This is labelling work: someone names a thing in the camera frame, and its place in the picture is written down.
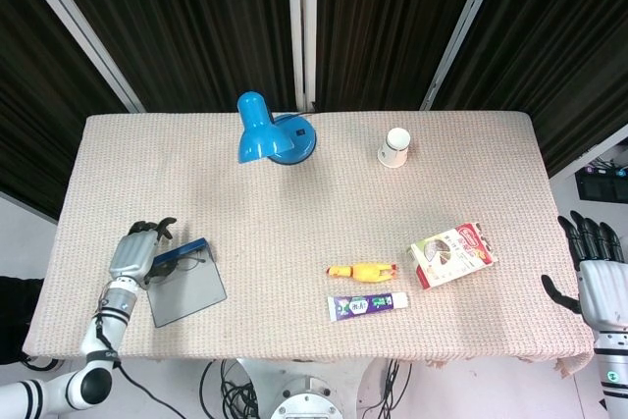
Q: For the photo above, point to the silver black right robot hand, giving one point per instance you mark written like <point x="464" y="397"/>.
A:
<point x="601" y="286"/>

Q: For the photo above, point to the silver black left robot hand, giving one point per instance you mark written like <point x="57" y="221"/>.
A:
<point x="130" y="257"/>

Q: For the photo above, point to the thin metal frame eyeglasses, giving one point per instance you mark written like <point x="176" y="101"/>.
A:
<point x="198" y="259"/>

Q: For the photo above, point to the blue glasses case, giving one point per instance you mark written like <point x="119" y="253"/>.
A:
<point x="191" y="296"/>

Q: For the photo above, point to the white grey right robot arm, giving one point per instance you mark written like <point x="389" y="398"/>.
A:
<point x="613" y="365"/>

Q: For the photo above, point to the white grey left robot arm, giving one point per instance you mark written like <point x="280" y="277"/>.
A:
<point x="110" y="313"/>

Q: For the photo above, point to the grey round robot base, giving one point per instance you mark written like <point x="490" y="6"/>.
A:
<point x="304" y="399"/>

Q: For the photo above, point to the black electronics box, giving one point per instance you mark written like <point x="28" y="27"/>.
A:
<point x="601" y="188"/>

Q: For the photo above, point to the red green snack box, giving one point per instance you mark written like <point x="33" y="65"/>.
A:
<point x="451" y="257"/>

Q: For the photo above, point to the blue desk lamp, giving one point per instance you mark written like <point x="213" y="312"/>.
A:
<point x="255" y="134"/>

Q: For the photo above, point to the beige woven tablecloth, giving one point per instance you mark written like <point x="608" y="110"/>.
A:
<point x="304" y="213"/>

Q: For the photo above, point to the yellow rubber chicken toy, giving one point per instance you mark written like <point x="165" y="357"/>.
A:
<point x="365" y="273"/>

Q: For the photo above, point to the purple toothpaste tube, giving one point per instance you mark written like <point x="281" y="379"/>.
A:
<point x="363" y="306"/>

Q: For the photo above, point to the black pleated curtain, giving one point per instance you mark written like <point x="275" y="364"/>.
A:
<point x="196" y="21"/>

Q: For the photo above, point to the white paper cup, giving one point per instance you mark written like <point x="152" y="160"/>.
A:
<point x="392" y="151"/>

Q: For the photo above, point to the white metal frame post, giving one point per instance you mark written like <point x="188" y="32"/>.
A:
<point x="466" y="26"/>
<point x="589" y="151"/>
<point x="78" y="26"/>
<point x="301" y="21"/>

